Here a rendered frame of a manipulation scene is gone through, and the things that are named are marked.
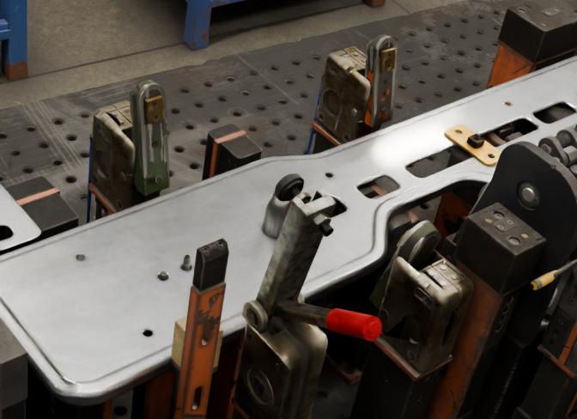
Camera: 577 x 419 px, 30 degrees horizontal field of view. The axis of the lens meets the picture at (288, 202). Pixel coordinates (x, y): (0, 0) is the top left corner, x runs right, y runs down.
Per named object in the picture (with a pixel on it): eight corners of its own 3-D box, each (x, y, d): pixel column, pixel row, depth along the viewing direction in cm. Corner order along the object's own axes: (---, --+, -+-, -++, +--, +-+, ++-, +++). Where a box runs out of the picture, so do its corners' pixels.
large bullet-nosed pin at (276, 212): (276, 227, 127) (284, 184, 122) (293, 243, 125) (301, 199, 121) (255, 236, 125) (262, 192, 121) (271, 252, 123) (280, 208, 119)
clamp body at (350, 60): (315, 219, 174) (355, 33, 152) (366, 264, 167) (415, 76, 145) (271, 237, 169) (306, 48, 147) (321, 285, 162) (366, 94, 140)
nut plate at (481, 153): (442, 132, 144) (444, 125, 143) (461, 124, 146) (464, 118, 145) (488, 166, 140) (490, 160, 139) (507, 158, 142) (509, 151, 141)
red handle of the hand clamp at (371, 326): (282, 287, 107) (391, 308, 94) (288, 307, 107) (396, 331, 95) (249, 302, 105) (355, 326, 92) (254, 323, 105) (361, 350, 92)
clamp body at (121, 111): (121, 285, 156) (135, 85, 134) (167, 337, 149) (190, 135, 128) (65, 307, 151) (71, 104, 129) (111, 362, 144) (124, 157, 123)
